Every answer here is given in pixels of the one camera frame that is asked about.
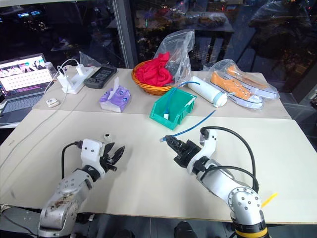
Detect orange sneakers in plastic bag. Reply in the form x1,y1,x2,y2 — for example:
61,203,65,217
206,59,281,110

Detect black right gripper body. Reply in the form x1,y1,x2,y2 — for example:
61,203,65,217
173,139,203,170

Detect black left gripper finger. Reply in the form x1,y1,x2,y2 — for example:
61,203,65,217
110,145,126,165
103,142,115,159

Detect yellow plastic tie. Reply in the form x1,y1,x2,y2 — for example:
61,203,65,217
261,192,279,208

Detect long white charging cable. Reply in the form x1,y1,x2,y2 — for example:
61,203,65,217
0,64,69,174

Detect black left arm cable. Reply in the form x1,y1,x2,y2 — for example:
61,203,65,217
61,140,84,179

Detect small clear plastic bag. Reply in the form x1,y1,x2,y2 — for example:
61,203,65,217
79,51,103,68

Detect orange wicker basket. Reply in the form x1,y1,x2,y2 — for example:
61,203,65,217
131,60,177,96

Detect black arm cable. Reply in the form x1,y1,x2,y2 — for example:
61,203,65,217
61,140,84,179
200,126,260,194

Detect short white charging cable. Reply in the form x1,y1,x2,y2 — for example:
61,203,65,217
43,59,80,97

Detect purple tissue pack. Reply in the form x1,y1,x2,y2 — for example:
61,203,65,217
99,76,131,114

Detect grey window frame post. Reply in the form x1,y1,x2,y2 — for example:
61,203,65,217
112,0,138,69

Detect red cloth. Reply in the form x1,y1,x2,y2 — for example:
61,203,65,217
134,52,175,88

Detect dark rounded shape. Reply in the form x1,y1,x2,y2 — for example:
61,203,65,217
174,220,199,238

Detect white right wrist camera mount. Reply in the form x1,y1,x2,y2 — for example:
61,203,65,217
186,128,218,175

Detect open laptop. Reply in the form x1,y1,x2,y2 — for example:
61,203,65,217
0,53,54,124

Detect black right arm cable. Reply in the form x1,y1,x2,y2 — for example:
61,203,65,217
200,126,260,194

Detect white power strip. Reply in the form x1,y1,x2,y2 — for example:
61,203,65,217
56,66,99,95

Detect green plastic bin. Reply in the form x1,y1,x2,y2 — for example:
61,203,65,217
149,87,198,131

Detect blue network cable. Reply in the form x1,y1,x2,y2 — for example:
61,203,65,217
159,81,216,143

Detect small clear bottle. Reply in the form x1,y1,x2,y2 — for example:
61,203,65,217
44,61,56,78

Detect white cylindrical bottle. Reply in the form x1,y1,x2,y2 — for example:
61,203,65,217
187,75,228,108

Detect black handheld device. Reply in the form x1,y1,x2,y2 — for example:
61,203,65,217
84,64,118,89

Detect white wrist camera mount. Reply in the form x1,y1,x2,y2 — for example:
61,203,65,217
186,128,218,175
80,138,106,178

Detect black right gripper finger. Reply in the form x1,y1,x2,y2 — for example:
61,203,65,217
167,140,183,153
165,134,181,146

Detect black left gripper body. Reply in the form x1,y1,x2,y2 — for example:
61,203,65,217
100,151,118,174

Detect orange canvas sneaker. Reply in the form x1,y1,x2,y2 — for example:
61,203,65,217
210,71,264,109
226,64,279,99

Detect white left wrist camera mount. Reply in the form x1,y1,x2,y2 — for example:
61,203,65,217
80,138,106,178

